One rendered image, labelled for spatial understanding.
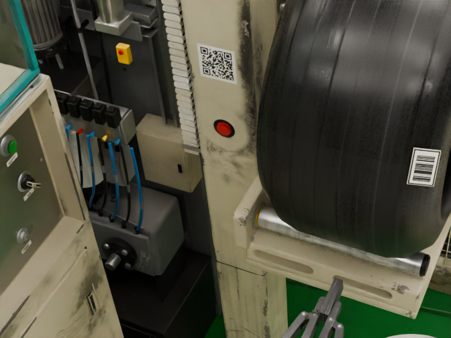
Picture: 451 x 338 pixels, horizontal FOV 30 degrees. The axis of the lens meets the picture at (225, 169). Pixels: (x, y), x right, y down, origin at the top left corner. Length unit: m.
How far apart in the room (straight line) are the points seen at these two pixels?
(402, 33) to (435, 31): 0.05
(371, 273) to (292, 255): 0.16
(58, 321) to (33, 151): 0.37
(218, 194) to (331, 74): 0.61
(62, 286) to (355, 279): 0.58
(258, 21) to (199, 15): 0.11
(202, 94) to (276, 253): 0.35
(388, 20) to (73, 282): 0.87
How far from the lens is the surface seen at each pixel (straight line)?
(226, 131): 1.64
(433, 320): 2.66
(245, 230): 1.65
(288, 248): 1.68
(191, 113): 1.68
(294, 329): 1.39
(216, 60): 1.54
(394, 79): 1.25
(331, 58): 1.27
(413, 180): 1.28
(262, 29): 1.54
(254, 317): 2.10
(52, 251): 1.71
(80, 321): 1.85
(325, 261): 1.66
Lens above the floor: 2.16
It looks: 45 degrees down
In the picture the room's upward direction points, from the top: 6 degrees counter-clockwise
